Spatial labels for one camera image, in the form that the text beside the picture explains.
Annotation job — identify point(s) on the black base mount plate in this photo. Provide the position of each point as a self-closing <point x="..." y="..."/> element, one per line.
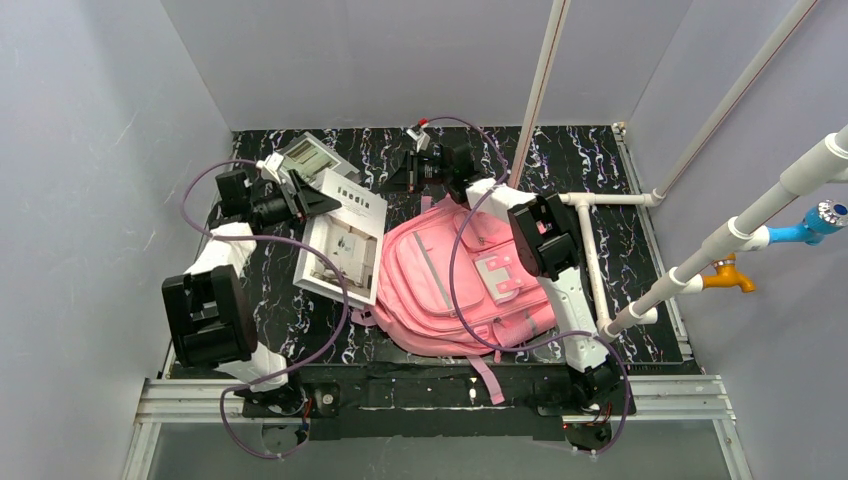
<point x="382" y="399"/>

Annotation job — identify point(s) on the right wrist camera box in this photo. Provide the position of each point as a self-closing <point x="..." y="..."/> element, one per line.
<point x="419" y="135"/>

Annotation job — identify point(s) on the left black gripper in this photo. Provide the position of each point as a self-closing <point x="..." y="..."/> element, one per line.
<point x="295" y="198"/>

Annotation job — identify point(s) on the pink student backpack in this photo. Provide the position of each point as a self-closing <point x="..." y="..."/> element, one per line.
<point x="451" y="285"/>

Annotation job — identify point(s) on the aluminium rail frame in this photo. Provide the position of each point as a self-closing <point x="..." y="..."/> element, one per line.
<point x="683" y="427"/>

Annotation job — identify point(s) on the white furniture catalogue book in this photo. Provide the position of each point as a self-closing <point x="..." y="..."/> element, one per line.
<point x="351" y="237"/>

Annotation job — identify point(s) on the blue tap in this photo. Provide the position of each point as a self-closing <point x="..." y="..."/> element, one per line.
<point x="825" y="218"/>

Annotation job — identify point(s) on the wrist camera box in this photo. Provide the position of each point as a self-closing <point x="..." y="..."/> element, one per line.
<point x="272" y="169"/>
<point x="419" y="135"/>

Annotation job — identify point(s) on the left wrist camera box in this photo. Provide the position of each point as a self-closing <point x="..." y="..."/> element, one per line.
<point x="272" y="169"/>

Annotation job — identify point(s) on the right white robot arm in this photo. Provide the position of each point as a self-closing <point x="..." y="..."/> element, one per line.
<point x="547" y="239"/>

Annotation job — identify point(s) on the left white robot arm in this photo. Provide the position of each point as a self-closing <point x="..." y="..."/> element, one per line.
<point x="211" y="323"/>

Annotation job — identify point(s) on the white PVC pipe frame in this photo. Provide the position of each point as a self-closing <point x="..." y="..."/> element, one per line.
<point x="825" y="162"/>

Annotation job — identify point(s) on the grey furniture catalogue book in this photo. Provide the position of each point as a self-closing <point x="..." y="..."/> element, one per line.
<point x="310" y="156"/>

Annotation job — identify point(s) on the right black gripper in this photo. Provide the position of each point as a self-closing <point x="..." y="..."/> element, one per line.
<point x="412" y="172"/>

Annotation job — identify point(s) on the orange tap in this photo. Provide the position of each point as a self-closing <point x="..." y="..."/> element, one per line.
<point x="728" y="276"/>

